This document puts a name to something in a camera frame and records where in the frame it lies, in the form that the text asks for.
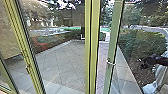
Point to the red shrub bed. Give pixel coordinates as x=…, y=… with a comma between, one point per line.
x=38, y=45

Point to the green framed glass window wall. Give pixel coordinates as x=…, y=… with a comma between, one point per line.
x=23, y=43

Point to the low round green shrub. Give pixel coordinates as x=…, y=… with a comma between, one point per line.
x=102, y=36

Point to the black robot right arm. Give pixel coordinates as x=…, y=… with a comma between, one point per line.
x=162, y=60

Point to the white outdoor chair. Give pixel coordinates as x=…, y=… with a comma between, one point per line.
x=82, y=35

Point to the dark green shrub bed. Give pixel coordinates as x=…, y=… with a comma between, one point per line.
x=140, y=43

